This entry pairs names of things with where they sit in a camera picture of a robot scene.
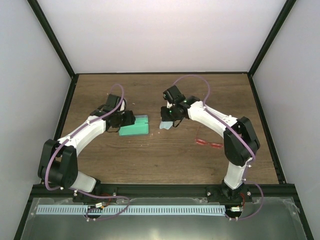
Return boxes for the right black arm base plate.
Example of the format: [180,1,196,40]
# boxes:
[205,184,252,204]

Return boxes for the teal glasses case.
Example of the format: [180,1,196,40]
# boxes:
[118,115,149,137]

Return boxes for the black aluminium frame rail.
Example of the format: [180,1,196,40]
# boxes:
[30,183,297,199]

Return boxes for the red transparent sunglasses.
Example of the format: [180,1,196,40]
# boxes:
[195,138,224,149]

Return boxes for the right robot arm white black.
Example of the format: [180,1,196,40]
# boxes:
[160,85,261,202]

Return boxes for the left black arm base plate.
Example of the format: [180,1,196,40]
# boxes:
[69,188,118,204]

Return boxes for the metal front plate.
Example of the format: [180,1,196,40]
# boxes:
[21,197,307,240]

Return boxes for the light blue slotted cable duct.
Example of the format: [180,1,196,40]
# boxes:
[36,204,226,217]

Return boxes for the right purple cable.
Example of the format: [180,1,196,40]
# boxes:
[172,74,265,222]

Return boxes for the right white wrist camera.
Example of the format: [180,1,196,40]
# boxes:
[164,97,174,109]

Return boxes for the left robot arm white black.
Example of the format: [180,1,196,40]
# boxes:
[37,94,136,202]

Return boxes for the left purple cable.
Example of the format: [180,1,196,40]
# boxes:
[44,83,131,223]

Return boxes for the light blue cleaning cloth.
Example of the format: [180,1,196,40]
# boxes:
[159,121,173,130]

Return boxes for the purple cable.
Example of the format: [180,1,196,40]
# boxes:
[44,83,131,223]
[172,74,265,222]

